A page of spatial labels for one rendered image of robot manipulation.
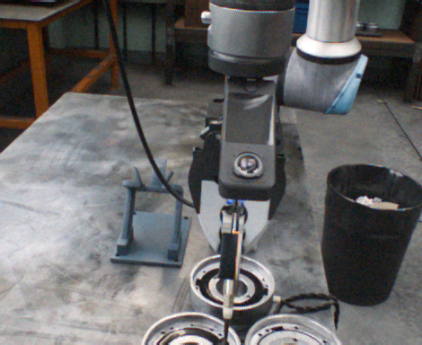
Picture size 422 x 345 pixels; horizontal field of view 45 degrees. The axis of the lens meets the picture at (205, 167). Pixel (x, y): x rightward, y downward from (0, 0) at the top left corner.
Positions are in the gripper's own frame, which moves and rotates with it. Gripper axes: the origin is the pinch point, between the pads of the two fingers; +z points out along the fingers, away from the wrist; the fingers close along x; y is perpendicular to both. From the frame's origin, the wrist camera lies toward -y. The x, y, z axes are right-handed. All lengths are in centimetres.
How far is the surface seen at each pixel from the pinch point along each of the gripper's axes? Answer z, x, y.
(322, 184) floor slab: 94, -47, 194
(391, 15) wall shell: 40, -120, 399
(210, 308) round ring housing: 9.7, 1.7, 0.9
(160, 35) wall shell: 69, 72, 401
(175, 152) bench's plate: 13, 12, 50
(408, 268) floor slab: 94, -74, 128
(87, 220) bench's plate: 13.1, 22.6, 21.9
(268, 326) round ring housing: 10.1, -5.0, -0.6
